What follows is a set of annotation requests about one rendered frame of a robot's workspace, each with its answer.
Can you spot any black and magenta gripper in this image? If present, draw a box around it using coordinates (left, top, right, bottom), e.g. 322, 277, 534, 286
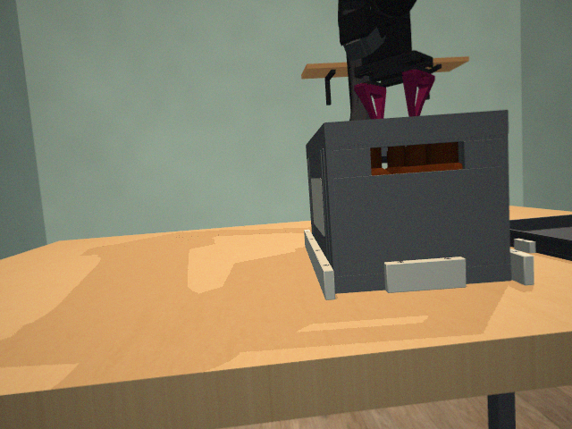
354, 50, 435, 119

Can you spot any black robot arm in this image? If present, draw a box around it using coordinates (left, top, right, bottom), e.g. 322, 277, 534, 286
338, 0, 416, 121

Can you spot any brown glass bottle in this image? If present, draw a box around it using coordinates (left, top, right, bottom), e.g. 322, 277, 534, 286
370, 147, 391, 176
418, 142, 462, 172
397, 144, 426, 174

